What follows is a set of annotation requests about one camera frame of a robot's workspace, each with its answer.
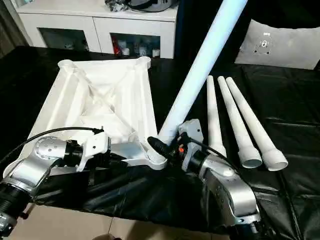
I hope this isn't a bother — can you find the white plastic table top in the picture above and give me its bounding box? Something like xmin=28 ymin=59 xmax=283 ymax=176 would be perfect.
xmin=2 ymin=56 xmax=169 ymax=181

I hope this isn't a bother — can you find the white plastic table leg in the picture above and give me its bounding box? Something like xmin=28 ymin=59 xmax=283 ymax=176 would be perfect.
xmin=158 ymin=0 xmax=250 ymax=141
xmin=216 ymin=76 xmax=263 ymax=169
xmin=206 ymin=75 xmax=228 ymax=158
xmin=225 ymin=76 xmax=289 ymax=173

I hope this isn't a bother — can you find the black mat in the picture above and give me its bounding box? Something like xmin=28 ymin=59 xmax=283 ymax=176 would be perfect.
xmin=0 ymin=44 xmax=320 ymax=232

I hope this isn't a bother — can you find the white cabinet with glass doors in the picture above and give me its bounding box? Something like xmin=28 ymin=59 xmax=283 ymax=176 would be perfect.
xmin=11 ymin=0 xmax=180 ymax=60

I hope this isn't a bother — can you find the grey round appliance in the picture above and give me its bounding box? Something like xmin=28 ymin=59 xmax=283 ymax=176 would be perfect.
xmin=124 ymin=0 xmax=174 ymax=13

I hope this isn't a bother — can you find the grey curtain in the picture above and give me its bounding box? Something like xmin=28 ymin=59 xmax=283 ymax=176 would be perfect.
xmin=0 ymin=0 xmax=26 ymax=52

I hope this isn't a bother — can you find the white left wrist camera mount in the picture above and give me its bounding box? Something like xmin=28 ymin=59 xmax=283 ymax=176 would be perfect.
xmin=75 ymin=131 xmax=110 ymax=174

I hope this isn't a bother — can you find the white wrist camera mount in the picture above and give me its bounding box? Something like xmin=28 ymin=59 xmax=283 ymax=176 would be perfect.
xmin=75 ymin=131 xmax=110 ymax=174
xmin=176 ymin=118 xmax=203 ymax=171

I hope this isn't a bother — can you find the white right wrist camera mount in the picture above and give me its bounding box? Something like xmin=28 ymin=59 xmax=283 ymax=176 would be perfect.
xmin=176 ymin=118 xmax=203 ymax=171

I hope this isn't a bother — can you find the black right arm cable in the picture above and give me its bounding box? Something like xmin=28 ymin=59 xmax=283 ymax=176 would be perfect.
xmin=183 ymin=133 xmax=228 ymax=159

